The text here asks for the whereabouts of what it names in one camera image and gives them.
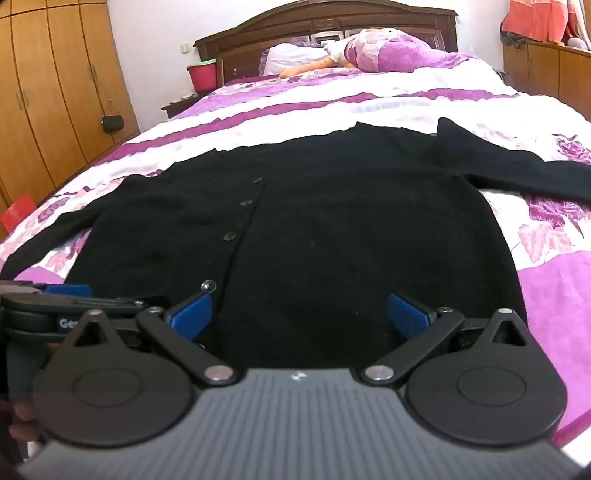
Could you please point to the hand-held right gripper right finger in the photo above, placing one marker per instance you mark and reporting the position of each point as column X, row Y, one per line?
column 408, row 318

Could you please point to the purple floral bed blanket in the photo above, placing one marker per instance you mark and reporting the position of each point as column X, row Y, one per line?
column 286, row 101

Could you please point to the pink round item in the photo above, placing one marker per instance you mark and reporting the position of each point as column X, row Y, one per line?
column 578, row 43

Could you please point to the white goose plush toy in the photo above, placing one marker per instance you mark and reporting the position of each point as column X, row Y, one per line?
column 318, row 67

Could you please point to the small black hanging bag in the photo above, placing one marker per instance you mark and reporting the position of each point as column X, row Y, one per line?
column 112, row 123

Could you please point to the dark wooden headboard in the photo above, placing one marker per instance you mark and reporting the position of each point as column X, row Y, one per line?
column 240, row 50

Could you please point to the lilac frilled pillow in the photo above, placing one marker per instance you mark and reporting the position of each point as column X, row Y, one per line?
column 295, row 57

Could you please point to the brown wooden dresser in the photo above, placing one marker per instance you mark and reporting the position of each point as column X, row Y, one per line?
column 545, row 69

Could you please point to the white wall socket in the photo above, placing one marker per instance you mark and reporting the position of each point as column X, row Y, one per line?
column 184, row 47

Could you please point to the orange cloth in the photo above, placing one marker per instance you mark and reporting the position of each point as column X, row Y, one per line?
column 535, row 21

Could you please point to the dark wooden nightstand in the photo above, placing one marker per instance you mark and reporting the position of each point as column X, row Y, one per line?
column 178, row 106

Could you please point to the pink bucket with green rim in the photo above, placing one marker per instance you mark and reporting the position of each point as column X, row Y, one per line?
column 202, row 76

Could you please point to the dark grey cloth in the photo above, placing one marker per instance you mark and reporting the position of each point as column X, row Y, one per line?
column 511, row 39

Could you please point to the folded purple floral quilt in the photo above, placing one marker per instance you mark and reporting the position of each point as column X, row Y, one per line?
column 406, row 53

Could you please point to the black knit cardigan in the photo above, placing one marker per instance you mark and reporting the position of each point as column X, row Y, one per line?
column 323, row 221

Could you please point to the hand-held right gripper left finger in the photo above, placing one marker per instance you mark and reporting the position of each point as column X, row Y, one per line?
column 190, row 314

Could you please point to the brown wooden wardrobe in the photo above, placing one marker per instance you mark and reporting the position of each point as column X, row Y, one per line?
column 51, row 92

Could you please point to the person's left hand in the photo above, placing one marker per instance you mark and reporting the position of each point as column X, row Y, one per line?
column 27, row 422

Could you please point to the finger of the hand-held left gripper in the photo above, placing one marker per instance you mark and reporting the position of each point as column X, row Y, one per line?
column 115, row 302
column 69, row 290

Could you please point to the red box on floor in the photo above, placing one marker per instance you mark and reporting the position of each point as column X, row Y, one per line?
column 18, row 213

